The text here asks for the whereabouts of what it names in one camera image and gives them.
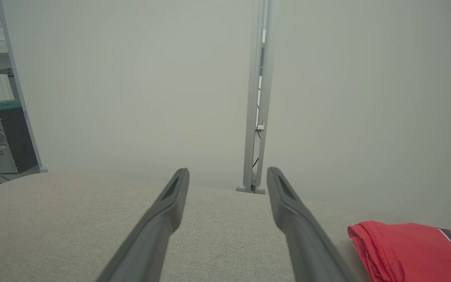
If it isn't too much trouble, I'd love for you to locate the grey metal partition post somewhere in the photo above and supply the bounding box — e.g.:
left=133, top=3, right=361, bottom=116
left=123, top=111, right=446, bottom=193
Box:
left=236, top=0, right=277, bottom=195

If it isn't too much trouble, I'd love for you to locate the red jersey with white sleeves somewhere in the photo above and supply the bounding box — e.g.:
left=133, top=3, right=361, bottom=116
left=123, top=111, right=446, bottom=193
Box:
left=347, top=221, right=451, bottom=282

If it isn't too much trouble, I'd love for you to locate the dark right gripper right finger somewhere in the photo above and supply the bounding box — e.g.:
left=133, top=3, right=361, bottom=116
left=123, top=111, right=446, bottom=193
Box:
left=267, top=167, right=361, bottom=282

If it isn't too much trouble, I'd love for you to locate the grey fabric sofa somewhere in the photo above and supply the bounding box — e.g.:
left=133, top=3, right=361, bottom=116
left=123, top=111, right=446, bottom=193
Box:
left=0, top=170, right=451, bottom=282

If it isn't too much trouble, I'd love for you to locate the grey metal frame leg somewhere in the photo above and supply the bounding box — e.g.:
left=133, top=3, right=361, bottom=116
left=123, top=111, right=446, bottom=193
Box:
left=0, top=0, right=49, bottom=174

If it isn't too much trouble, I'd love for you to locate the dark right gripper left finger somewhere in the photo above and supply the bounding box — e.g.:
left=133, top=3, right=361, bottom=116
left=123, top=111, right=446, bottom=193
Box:
left=96, top=168, right=190, bottom=282

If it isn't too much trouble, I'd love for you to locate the black computer tower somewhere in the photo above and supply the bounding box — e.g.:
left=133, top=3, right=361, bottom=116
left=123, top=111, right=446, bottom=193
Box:
left=0, top=108, right=38, bottom=175

